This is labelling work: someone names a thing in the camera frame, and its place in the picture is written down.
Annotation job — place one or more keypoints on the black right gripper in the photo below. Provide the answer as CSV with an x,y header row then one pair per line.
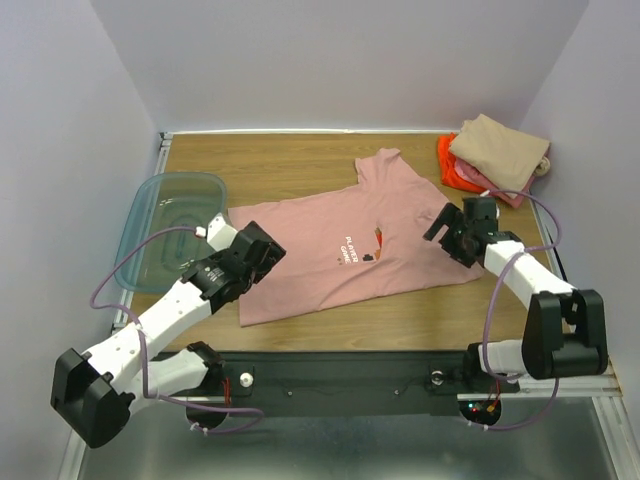
x,y
451,232

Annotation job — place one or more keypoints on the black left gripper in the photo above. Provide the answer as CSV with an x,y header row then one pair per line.
x,y
275,254

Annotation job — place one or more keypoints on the pink printed t-shirt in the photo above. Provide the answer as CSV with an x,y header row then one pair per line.
x,y
350,245

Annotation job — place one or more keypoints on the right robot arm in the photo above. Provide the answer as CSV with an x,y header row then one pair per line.
x,y
565,332

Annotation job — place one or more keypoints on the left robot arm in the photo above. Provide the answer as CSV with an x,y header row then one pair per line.
x,y
98,390

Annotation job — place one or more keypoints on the folded orange t-shirt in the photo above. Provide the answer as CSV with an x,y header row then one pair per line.
x,y
456,173

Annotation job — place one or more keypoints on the clear teal plastic bin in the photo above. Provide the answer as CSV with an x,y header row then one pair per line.
x,y
168,200

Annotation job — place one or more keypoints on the folded beige t-shirt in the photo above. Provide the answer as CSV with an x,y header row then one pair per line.
x,y
505,156

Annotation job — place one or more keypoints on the cream cloth piece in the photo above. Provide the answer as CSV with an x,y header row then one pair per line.
x,y
543,167

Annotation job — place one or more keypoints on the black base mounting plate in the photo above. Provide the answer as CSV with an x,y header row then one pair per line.
x,y
345,384

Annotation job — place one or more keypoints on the aluminium frame rail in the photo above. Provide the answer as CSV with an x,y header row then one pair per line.
x,y
604,385

